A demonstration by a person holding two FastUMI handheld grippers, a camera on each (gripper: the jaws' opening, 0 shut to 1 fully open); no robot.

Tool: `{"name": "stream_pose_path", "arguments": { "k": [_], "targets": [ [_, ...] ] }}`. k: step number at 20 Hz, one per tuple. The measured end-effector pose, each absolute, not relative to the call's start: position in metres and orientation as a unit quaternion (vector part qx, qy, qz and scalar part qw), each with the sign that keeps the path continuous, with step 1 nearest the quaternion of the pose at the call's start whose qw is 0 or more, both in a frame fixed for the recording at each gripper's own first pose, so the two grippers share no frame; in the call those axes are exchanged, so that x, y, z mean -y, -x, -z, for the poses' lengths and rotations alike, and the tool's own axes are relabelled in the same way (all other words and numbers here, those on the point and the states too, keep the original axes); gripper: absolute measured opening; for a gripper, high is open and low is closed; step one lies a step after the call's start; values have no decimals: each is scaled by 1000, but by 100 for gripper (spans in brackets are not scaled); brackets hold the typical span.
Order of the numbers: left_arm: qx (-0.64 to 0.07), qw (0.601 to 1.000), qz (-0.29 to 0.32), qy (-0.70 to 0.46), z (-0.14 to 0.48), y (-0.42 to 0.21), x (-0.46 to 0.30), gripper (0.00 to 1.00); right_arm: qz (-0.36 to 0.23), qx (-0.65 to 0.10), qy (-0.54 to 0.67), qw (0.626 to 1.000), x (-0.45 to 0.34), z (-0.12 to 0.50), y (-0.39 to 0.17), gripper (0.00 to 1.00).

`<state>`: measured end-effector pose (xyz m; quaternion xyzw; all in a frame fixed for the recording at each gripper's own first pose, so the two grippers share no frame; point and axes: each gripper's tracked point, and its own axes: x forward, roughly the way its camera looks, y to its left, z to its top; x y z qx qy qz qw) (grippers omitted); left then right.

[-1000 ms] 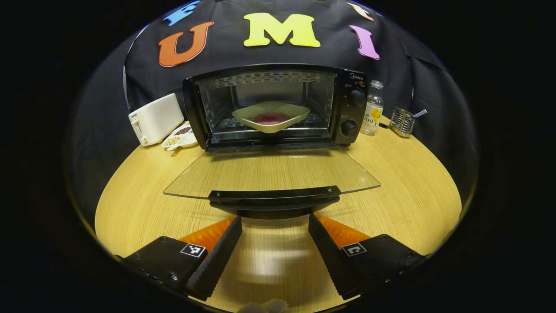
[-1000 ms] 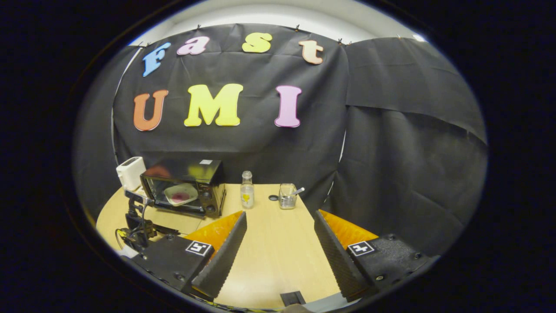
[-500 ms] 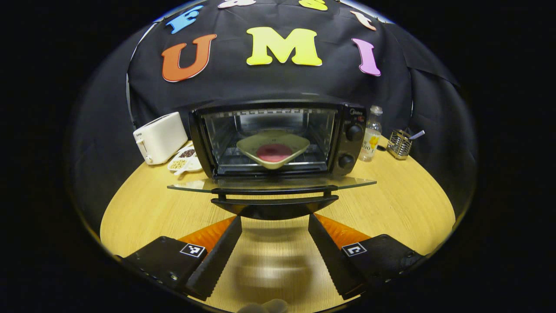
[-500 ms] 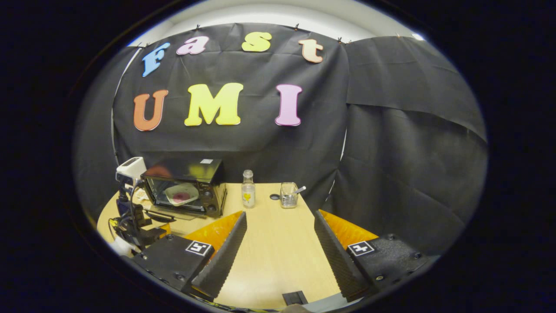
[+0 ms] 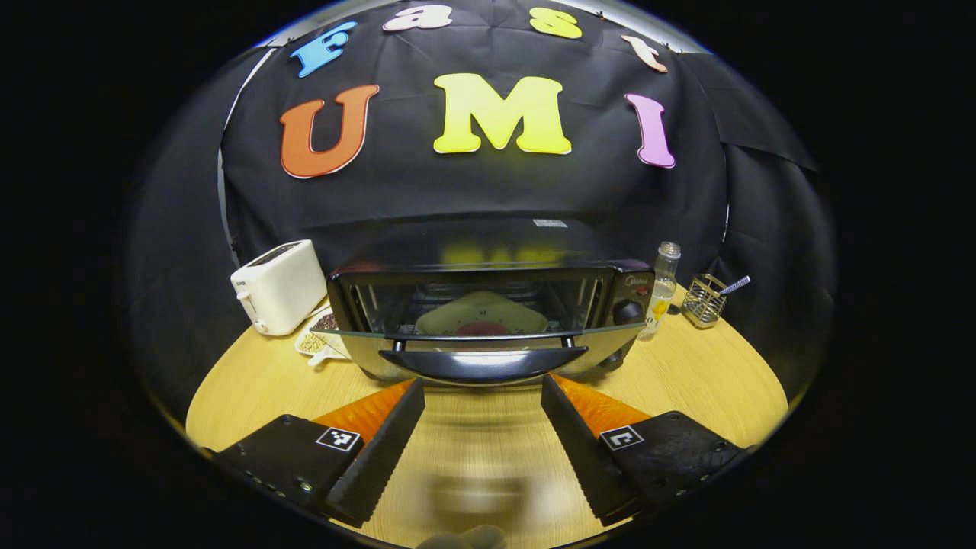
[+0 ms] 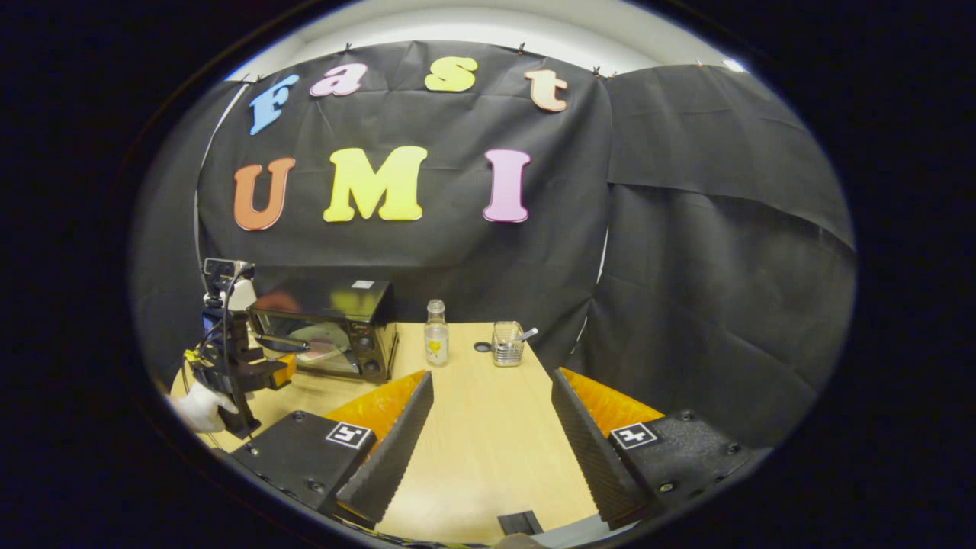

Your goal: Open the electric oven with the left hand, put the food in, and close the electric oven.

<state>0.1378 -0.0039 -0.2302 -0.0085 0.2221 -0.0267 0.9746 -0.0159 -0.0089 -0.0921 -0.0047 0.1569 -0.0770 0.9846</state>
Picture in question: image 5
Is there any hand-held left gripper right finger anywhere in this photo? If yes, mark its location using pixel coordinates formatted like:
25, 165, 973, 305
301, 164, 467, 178
541, 373, 753, 528

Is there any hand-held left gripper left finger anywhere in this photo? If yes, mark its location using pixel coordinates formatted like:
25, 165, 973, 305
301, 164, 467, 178
213, 378, 426, 529

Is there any black electric oven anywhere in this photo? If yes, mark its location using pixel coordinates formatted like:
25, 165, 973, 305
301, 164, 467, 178
326, 217, 657, 387

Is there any pale plate with pink food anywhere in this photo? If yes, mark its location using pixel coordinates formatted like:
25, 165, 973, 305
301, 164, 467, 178
415, 289, 551, 337

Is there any white divided snack dish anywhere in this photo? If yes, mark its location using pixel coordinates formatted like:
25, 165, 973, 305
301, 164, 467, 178
294, 308, 352, 368

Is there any clear glass bottle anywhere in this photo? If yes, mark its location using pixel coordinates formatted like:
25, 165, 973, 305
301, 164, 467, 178
638, 240, 682, 342

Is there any white toaster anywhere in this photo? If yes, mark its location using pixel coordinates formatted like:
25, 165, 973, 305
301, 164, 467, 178
230, 239, 329, 338

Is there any black backdrop cloth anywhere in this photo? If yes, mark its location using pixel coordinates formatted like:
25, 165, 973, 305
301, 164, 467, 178
126, 0, 836, 405

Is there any wire mesh basket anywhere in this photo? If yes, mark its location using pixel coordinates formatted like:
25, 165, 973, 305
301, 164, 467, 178
680, 273, 730, 330

